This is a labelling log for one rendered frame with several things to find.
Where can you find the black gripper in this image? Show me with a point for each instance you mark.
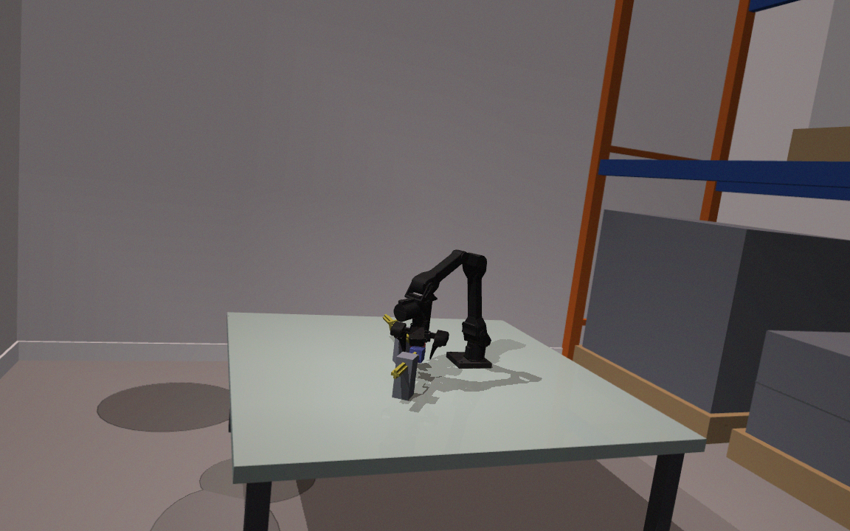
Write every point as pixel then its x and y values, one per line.
pixel 399 331

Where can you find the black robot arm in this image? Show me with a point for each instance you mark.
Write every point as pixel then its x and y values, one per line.
pixel 426 283

